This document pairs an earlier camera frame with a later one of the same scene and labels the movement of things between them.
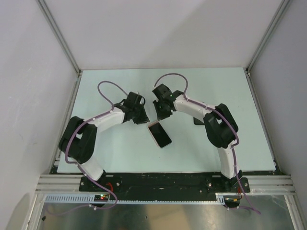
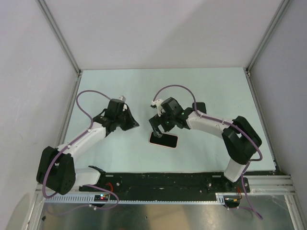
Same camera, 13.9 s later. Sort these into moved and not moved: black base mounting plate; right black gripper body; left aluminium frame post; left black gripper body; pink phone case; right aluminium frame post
Moved: left black gripper body; pink phone case; right black gripper body
Not moved: black base mounting plate; right aluminium frame post; left aluminium frame post
